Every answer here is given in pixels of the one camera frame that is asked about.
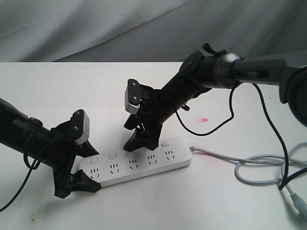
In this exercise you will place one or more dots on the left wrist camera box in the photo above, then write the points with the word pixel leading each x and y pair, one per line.
pixel 79 127

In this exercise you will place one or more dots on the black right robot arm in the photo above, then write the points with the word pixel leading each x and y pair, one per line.
pixel 220 69

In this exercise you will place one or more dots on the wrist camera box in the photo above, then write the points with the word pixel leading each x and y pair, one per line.
pixel 79 127
pixel 133 94

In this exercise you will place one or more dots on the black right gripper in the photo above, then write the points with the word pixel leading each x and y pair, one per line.
pixel 155 108

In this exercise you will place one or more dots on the white five-socket power strip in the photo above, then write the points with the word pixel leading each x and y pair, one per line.
pixel 118 167

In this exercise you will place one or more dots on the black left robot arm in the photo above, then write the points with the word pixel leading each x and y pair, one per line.
pixel 25 135

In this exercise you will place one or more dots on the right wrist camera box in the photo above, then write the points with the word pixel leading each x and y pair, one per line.
pixel 133 94

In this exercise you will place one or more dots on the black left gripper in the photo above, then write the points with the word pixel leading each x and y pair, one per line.
pixel 63 154

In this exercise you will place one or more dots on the grey backdrop cloth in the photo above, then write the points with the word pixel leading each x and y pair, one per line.
pixel 147 30

